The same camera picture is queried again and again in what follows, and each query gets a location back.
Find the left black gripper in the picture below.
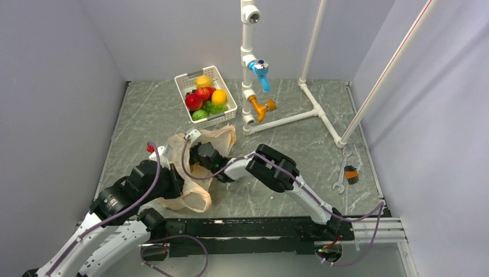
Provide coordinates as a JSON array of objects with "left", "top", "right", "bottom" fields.
[{"left": 140, "top": 163, "right": 192, "bottom": 204}]

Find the orange translucent plastic bag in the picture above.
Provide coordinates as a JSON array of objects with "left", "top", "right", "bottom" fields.
[{"left": 156, "top": 124, "right": 238, "bottom": 214}]

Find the green fake fruit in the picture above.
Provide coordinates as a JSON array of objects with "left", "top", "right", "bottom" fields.
[{"left": 191, "top": 109, "right": 209, "bottom": 121}]

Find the green fake grape bunch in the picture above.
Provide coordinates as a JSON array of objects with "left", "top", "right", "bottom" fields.
[{"left": 202, "top": 101, "right": 229, "bottom": 115}]

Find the red fake peach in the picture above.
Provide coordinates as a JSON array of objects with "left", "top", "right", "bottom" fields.
[{"left": 185, "top": 93, "right": 203, "bottom": 111}]

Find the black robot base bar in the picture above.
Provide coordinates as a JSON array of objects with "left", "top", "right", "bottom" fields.
[{"left": 149, "top": 216, "right": 355, "bottom": 257}]

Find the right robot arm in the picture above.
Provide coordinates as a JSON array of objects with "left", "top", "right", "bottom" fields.
[{"left": 189, "top": 143, "right": 341, "bottom": 239}]

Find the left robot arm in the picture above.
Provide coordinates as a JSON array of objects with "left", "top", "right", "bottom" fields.
[{"left": 24, "top": 160, "right": 184, "bottom": 276}]

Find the orange fake orange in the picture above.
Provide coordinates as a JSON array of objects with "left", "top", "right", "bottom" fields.
[{"left": 211, "top": 89, "right": 227, "bottom": 106}]

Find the dark fake grape bunch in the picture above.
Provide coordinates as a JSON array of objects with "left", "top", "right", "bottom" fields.
[{"left": 185, "top": 89, "right": 196, "bottom": 97}]

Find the red fake pepper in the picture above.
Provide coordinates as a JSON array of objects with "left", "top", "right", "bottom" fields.
[{"left": 207, "top": 87, "right": 216, "bottom": 96}]

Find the yellow fake lemon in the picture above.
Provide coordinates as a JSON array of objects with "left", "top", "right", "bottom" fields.
[{"left": 194, "top": 75, "right": 213, "bottom": 88}]

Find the white plastic basket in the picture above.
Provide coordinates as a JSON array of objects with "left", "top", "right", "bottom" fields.
[{"left": 174, "top": 66, "right": 237, "bottom": 129}]

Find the orange plastic faucet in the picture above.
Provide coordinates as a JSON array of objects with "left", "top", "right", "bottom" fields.
[{"left": 248, "top": 95, "right": 277, "bottom": 123}]

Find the blue plastic faucet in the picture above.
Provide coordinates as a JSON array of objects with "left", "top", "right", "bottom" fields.
[{"left": 248, "top": 59, "right": 270, "bottom": 93}]

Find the silver wrench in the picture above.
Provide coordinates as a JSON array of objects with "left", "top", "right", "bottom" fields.
[{"left": 332, "top": 145, "right": 352, "bottom": 194}]

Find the small orange black block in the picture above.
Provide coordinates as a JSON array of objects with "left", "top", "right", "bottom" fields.
[{"left": 344, "top": 165, "right": 359, "bottom": 185}]

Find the white diagonal pole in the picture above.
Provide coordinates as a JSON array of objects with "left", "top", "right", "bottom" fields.
[{"left": 336, "top": 0, "right": 438, "bottom": 147}]

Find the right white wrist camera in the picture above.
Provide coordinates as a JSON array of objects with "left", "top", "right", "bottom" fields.
[{"left": 185, "top": 128, "right": 202, "bottom": 144}]

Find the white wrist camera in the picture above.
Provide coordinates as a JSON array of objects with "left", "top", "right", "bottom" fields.
[
  {"left": 185, "top": 128, "right": 202, "bottom": 144},
  {"left": 146, "top": 144, "right": 173, "bottom": 169}
]

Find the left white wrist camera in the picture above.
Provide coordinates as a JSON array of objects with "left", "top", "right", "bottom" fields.
[{"left": 146, "top": 144, "right": 173, "bottom": 169}]

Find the white pvc pipe frame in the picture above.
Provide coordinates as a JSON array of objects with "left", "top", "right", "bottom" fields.
[{"left": 240, "top": 1, "right": 347, "bottom": 149}]

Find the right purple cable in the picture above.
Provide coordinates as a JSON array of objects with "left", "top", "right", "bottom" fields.
[{"left": 180, "top": 138, "right": 384, "bottom": 224}]

